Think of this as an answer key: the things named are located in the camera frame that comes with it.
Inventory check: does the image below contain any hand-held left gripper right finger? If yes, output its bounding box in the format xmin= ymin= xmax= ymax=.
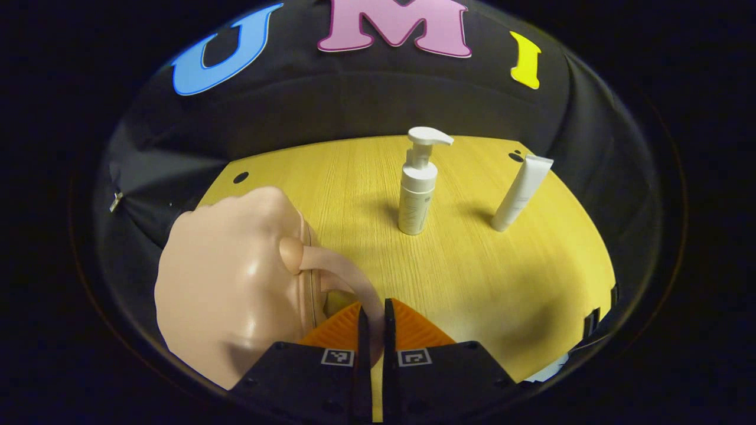
xmin=383 ymin=298 xmax=517 ymax=423

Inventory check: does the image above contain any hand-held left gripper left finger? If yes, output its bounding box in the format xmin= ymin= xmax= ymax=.
xmin=230 ymin=300 xmax=374 ymax=423

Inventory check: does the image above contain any white pump bottle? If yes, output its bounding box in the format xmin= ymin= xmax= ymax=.
xmin=397 ymin=126 xmax=454 ymax=236

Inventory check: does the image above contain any white squeeze tube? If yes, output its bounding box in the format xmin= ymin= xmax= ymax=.
xmin=490 ymin=155 xmax=555 ymax=233

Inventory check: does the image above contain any black backdrop cloth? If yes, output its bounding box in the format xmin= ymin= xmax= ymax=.
xmin=94 ymin=0 xmax=662 ymax=337

